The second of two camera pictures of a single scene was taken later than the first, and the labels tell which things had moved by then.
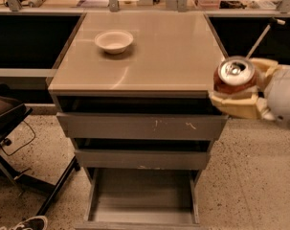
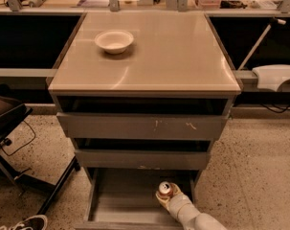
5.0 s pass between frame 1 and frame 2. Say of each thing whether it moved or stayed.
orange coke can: moved
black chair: stayed
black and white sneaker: stayed
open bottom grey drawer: stayed
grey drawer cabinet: stayed
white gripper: moved
